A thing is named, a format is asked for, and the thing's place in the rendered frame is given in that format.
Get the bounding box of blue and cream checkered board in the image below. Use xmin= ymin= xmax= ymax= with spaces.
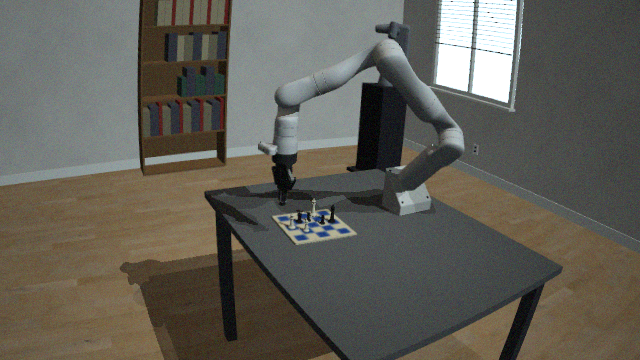
xmin=272 ymin=209 xmax=357 ymax=245

